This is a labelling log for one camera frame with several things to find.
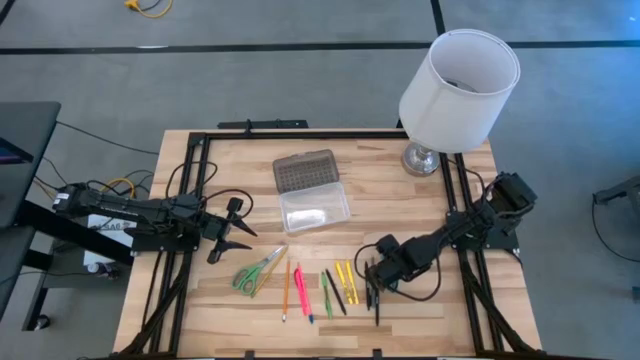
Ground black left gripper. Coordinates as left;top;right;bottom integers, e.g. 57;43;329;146
201;197;259;265

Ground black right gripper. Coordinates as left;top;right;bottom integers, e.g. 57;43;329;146
369;233;419;303

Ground yellow highlighter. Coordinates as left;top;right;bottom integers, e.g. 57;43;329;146
333;260;354;306
344;259;360;305

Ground green-handled scissors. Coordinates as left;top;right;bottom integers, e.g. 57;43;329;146
231;243;290;296

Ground green mechanical pencil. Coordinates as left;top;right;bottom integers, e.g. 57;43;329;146
320;270;334;321

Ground pink pencil blue eraser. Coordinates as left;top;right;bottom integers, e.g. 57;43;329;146
297;262;315;325

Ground orange pencil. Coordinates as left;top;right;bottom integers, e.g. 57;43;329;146
281;256;292;323

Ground pink highlighter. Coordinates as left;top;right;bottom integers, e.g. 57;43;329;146
293;263;310;317

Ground clear plastic box grey lid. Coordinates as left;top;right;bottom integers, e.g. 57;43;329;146
272;148;352;234

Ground black mounting bar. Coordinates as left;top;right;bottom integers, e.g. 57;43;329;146
217;118;310;131

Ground white printed sign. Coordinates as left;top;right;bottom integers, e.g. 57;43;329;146
82;213;139;266

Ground black desk leg beam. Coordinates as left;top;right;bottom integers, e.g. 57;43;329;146
14;199;136;266

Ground table lamp white shade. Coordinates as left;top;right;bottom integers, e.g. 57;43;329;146
398;28;522;178

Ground black desk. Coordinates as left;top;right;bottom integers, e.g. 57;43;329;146
0;101;62;321

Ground dark screen on desk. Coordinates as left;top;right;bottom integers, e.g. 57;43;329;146
0;137;35;166

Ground black stand leg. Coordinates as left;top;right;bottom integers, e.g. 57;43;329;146
593;174;640;206

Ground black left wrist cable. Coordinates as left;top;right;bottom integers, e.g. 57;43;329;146
166;160;255;221

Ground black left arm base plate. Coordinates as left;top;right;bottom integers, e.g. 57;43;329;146
130;219;201;253

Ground black aluminium table frame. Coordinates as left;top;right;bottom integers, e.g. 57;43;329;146
112;130;544;360

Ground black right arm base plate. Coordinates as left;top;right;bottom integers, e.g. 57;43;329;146
446;209;521;252

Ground black floor cable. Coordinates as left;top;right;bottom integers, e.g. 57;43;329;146
55;119;160;156
591;197;640;265

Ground yellow floor cable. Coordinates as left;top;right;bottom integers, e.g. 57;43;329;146
123;0;174;20

